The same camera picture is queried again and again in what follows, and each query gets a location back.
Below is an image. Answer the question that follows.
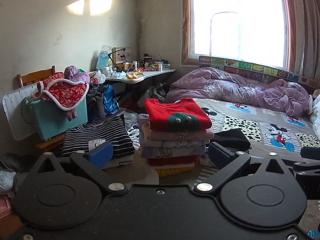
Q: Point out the clear plastic bag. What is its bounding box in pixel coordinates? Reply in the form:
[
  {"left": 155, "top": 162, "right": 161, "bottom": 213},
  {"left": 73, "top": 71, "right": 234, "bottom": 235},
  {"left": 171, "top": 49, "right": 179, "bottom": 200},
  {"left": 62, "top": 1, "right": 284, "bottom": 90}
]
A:
[{"left": 0, "top": 170, "right": 17, "bottom": 195}]

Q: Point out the cartoon mouse printed blanket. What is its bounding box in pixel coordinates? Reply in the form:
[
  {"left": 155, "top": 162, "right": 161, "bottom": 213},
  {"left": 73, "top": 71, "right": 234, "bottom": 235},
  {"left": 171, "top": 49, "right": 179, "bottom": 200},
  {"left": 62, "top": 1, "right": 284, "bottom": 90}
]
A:
[{"left": 125, "top": 97, "right": 320, "bottom": 240}]

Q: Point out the teal plastic bin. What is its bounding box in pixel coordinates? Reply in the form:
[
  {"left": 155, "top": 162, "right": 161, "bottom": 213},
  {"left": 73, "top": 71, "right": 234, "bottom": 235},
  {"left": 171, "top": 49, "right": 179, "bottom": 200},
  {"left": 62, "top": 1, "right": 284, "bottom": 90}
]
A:
[{"left": 25, "top": 96, "right": 88, "bottom": 141}]

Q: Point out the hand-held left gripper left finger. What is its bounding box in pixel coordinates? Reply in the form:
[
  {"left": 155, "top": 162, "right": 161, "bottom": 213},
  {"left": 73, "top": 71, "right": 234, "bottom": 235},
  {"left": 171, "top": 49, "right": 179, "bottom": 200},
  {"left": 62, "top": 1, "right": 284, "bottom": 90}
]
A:
[{"left": 35, "top": 141, "right": 125, "bottom": 193}]

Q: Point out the black folded garment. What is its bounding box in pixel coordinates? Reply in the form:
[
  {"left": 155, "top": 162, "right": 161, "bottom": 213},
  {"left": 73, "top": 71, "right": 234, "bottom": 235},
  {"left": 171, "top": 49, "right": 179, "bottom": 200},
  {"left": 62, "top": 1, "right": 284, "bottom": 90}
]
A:
[{"left": 212, "top": 128, "right": 252, "bottom": 152}]

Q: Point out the illustrated board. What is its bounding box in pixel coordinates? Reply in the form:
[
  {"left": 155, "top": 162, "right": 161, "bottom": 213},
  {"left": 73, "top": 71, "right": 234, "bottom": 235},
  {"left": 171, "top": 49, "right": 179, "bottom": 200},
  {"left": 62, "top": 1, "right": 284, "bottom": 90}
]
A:
[{"left": 112, "top": 47, "right": 133, "bottom": 64}]

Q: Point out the window curtain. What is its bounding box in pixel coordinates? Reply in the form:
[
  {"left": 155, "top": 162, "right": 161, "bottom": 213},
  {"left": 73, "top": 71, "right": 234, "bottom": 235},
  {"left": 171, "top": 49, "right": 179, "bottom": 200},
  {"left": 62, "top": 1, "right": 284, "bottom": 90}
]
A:
[{"left": 282, "top": 0, "right": 320, "bottom": 80}]

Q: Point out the alphabet foam play mat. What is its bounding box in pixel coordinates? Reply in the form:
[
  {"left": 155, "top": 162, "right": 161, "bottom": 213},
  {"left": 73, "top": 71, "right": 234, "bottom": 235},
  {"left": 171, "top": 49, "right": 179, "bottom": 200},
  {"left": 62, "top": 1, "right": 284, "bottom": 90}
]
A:
[{"left": 199, "top": 55, "right": 320, "bottom": 90}]

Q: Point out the desk lamp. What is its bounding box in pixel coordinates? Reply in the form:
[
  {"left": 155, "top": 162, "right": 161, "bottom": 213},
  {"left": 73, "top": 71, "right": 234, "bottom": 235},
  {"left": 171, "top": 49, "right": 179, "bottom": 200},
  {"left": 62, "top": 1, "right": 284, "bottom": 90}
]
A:
[{"left": 107, "top": 47, "right": 127, "bottom": 69}]

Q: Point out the grey clothes pile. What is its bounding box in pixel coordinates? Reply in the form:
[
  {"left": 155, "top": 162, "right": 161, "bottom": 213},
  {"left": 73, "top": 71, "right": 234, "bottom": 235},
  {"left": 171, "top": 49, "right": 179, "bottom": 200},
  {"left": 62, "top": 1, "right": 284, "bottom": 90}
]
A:
[{"left": 137, "top": 83, "right": 167, "bottom": 107}]

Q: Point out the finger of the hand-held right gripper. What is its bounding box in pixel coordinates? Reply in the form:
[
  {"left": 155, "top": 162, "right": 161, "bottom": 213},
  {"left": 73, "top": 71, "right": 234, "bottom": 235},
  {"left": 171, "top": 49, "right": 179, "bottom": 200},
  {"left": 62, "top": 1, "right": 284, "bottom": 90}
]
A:
[
  {"left": 300, "top": 146, "right": 320, "bottom": 161},
  {"left": 292, "top": 161, "right": 320, "bottom": 178}
]

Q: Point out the blue plastic bag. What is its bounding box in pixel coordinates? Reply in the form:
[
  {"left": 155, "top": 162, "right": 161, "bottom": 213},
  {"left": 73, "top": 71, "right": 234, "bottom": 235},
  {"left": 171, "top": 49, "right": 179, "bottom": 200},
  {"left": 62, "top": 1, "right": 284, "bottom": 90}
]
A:
[{"left": 102, "top": 84, "right": 120, "bottom": 116}]

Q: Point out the purple duvet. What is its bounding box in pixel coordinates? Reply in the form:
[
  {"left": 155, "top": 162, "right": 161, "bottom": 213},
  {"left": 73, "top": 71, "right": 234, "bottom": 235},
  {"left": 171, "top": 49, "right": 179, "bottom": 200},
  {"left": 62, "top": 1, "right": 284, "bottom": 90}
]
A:
[{"left": 166, "top": 66, "right": 313, "bottom": 113}]

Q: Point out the blue and white plastic package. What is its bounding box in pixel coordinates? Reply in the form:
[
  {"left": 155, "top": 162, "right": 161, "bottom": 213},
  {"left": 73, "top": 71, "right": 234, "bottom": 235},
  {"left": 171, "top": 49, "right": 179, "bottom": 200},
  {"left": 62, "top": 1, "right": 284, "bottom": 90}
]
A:
[{"left": 96, "top": 44, "right": 113, "bottom": 72}]

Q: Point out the dark clothes heap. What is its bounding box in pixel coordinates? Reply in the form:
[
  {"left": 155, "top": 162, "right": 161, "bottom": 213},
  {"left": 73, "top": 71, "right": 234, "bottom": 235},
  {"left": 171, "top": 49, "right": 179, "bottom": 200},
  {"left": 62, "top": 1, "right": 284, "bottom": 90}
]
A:
[{"left": 86, "top": 82, "right": 107, "bottom": 122}]

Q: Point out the purple folded garment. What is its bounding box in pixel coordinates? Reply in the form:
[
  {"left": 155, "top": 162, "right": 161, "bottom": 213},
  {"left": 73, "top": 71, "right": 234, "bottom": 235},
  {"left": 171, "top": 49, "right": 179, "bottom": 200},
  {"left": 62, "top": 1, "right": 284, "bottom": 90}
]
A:
[{"left": 199, "top": 144, "right": 213, "bottom": 167}]

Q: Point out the pink box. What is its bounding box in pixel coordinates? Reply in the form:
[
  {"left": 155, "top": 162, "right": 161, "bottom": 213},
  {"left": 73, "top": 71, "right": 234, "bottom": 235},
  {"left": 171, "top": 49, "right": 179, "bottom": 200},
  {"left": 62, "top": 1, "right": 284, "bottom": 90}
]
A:
[{"left": 0, "top": 194, "right": 14, "bottom": 222}]

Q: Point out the dark cloth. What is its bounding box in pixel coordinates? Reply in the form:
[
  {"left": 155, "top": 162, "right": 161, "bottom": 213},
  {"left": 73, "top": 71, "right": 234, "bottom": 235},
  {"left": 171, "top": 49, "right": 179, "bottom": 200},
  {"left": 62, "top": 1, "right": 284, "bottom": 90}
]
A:
[{"left": 0, "top": 152, "right": 32, "bottom": 173}]

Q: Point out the cluttered desk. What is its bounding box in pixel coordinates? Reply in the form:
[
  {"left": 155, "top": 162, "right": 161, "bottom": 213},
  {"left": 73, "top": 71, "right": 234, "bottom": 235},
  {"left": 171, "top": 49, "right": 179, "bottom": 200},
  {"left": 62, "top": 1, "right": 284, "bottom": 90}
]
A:
[{"left": 105, "top": 68, "right": 177, "bottom": 103}]

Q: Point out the white plastic lid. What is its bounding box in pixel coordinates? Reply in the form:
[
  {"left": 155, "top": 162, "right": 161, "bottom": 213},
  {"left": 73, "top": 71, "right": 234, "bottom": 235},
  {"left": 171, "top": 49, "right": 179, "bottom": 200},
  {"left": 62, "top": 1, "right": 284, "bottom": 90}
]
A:
[{"left": 2, "top": 83, "right": 42, "bottom": 141}]

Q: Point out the cream folded garment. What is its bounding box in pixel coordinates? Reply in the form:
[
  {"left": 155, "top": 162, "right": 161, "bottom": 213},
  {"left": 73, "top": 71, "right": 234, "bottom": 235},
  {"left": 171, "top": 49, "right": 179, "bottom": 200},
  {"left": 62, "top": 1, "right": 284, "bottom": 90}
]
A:
[{"left": 102, "top": 155, "right": 160, "bottom": 185}]

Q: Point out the wooden chair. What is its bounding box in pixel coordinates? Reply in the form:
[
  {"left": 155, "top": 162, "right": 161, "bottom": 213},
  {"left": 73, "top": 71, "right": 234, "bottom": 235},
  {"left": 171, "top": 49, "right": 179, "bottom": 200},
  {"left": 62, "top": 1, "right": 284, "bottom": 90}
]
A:
[{"left": 16, "top": 65, "right": 66, "bottom": 153}]

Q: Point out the red floral padded jacket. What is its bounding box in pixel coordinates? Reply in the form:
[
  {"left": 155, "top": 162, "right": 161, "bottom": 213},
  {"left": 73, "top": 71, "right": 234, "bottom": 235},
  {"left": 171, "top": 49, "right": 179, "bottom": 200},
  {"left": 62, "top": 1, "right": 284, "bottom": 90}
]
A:
[{"left": 37, "top": 72, "right": 90, "bottom": 120}]

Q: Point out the black and white striped shirt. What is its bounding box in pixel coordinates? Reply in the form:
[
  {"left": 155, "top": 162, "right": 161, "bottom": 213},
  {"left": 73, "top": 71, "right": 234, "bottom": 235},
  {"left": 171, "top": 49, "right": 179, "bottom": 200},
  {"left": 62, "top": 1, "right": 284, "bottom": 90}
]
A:
[{"left": 61, "top": 116, "right": 135, "bottom": 162}]

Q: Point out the white printed sweatshirt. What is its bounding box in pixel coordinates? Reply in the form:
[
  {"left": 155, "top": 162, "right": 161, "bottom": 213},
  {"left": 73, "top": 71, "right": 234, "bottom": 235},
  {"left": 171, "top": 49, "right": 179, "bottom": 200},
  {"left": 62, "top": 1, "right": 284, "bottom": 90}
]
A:
[{"left": 102, "top": 152, "right": 141, "bottom": 170}]

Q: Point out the window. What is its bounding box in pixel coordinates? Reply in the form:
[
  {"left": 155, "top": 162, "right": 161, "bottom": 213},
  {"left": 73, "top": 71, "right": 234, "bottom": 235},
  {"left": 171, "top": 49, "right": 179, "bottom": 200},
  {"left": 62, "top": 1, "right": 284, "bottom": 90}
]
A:
[{"left": 181, "top": 0, "right": 294, "bottom": 72}]

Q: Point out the stack of folded sweaters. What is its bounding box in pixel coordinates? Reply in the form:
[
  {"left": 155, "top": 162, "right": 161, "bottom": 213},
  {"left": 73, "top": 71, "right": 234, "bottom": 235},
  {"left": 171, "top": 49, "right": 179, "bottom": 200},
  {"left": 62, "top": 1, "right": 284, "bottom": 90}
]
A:
[{"left": 137, "top": 114, "right": 215, "bottom": 178}]

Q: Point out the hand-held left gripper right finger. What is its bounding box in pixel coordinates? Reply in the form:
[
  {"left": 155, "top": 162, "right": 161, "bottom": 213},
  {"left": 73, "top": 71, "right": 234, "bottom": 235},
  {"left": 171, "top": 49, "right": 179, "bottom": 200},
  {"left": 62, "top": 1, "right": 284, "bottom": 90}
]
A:
[{"left": 195, "top": 142, "right": 292, "bottom": 193}]

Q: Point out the red and green knit sweater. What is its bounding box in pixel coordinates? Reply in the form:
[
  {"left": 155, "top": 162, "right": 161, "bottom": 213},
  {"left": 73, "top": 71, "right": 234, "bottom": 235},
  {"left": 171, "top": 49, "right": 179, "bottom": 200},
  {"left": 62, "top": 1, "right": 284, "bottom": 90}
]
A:
[{"left": 144, "top": 97, "right": 216, "bottom": 132}]

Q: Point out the purple puffer jacket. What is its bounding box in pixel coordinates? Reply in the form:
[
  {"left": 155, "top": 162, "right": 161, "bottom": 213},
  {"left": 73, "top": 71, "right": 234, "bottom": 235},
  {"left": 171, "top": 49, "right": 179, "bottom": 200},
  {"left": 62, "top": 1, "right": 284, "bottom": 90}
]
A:
[{"left": 64, "top": 65, "right": 91, "bottom": 83}]

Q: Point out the red and white plastic bag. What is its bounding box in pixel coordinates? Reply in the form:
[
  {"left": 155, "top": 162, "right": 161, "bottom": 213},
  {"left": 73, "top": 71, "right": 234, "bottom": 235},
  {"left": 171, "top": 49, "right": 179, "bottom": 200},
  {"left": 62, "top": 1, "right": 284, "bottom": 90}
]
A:
[{"left": 88, "top": 69, "right": 107, "bottom": 85}]

